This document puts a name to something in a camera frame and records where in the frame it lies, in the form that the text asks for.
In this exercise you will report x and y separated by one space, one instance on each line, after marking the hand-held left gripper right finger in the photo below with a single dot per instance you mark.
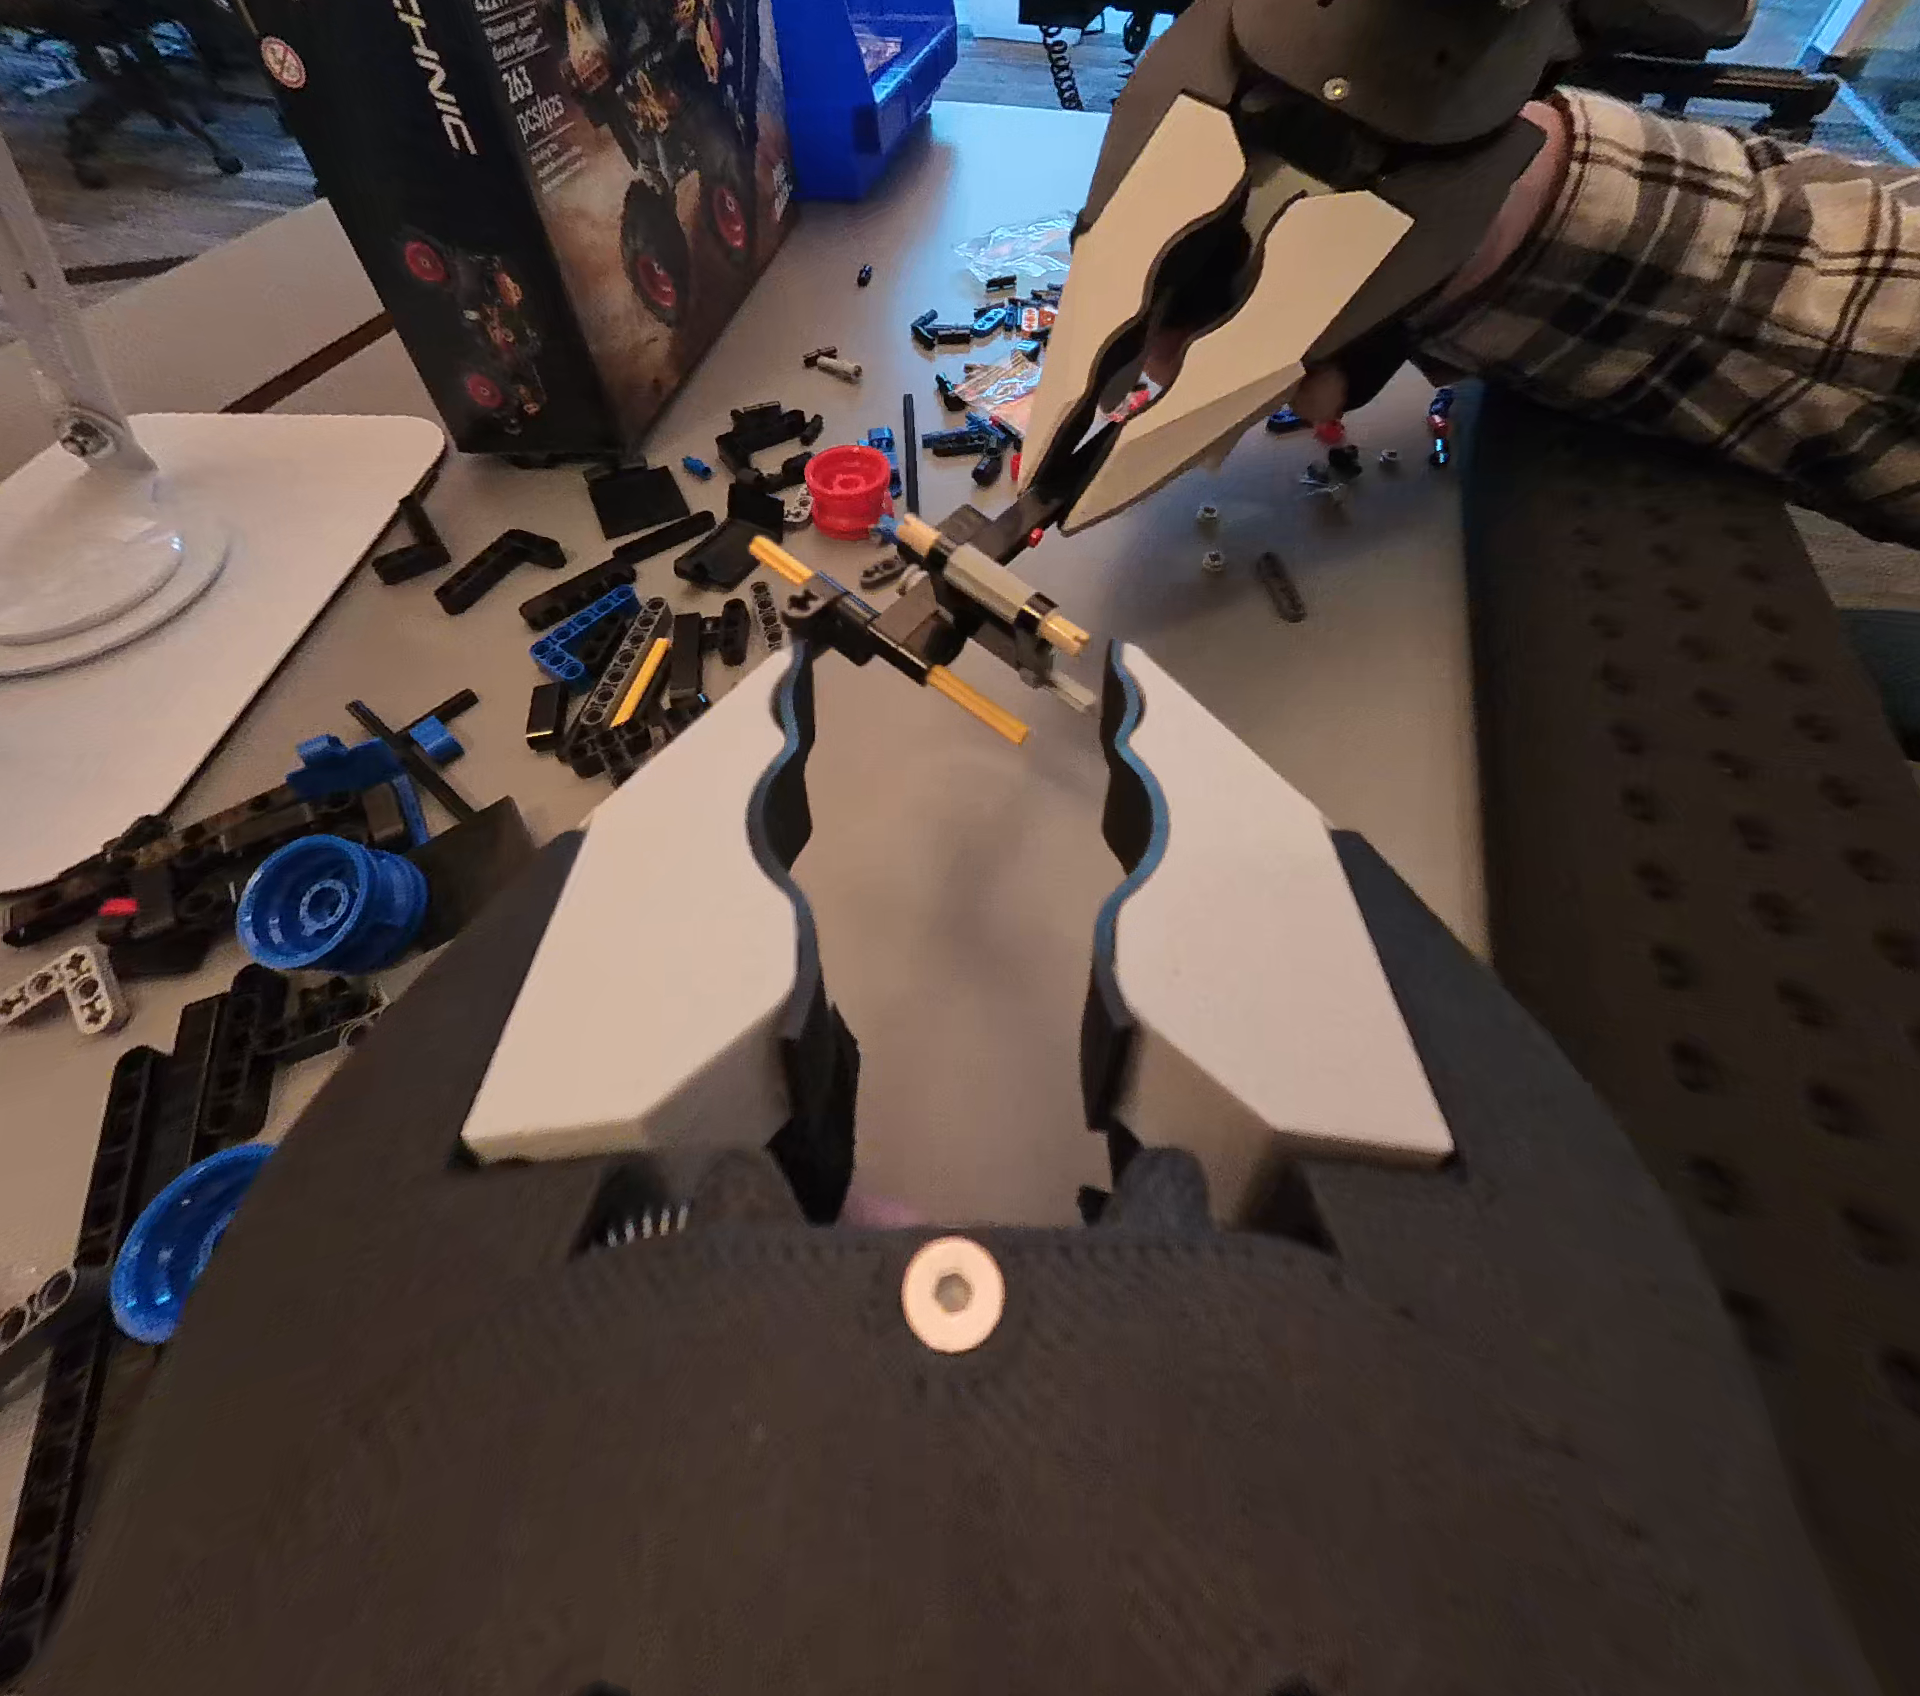
1274 976

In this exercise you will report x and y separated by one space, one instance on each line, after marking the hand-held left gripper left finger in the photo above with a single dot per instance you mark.
645 976

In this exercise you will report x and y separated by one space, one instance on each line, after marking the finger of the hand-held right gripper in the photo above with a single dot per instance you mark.
1304 286
1140 210

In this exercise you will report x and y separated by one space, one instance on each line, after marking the black beam assembly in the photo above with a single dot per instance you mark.
914 631

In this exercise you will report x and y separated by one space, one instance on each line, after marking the person's right hand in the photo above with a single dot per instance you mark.
1523 210

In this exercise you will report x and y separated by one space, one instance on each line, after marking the clear plastic bag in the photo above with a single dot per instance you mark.
1021 248

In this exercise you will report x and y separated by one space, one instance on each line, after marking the pile of small connector pins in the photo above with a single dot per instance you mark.
961 331

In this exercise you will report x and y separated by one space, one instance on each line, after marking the yellow axle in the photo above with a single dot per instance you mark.
639 681

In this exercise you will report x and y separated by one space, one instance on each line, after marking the grey thin beam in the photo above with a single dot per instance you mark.
1280 587

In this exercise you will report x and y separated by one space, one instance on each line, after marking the dark grey beam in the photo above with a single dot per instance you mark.
615 677

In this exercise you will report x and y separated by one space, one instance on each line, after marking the blue plastic bin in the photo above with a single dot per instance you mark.
855 76

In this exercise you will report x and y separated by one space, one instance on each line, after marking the small blue connector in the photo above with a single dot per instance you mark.
433 740

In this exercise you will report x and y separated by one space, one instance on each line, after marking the thin black axle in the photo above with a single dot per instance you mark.
412 758

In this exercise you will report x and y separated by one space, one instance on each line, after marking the blue wheel rim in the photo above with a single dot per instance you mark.
172 1246
323 904

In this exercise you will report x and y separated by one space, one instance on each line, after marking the long black axle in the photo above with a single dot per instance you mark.
910 451

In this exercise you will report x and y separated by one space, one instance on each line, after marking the grey axle pin with connector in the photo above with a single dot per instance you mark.
833 361

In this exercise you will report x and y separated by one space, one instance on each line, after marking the blue angled panel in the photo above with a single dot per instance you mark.
352 781

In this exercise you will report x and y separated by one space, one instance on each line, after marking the long grey beam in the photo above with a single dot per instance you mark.
766 617

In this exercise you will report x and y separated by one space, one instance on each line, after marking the red wheel rim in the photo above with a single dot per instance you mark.
849 488

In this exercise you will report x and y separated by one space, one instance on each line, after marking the black perforated panel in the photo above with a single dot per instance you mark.
1650 826

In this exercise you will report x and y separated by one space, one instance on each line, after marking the black curved panel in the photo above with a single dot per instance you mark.
720 549

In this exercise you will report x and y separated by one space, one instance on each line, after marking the black bent beam cluster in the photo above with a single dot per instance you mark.
758 436

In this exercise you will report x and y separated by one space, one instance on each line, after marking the black flat panel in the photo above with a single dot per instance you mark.
639 498

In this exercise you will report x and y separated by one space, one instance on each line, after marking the white booklet stand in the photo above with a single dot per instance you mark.
300 526

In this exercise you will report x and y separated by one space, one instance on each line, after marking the light grey L-shaped liftarm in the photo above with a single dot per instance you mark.
68 989

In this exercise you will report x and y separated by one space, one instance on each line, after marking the building set box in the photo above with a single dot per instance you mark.
450 151

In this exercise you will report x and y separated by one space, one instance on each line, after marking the adjacent grey table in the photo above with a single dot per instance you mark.
195 301

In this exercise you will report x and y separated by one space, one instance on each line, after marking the blue frame beam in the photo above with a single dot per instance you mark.
571 642

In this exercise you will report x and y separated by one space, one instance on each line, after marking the black frame subassembly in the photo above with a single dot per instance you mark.
180 878

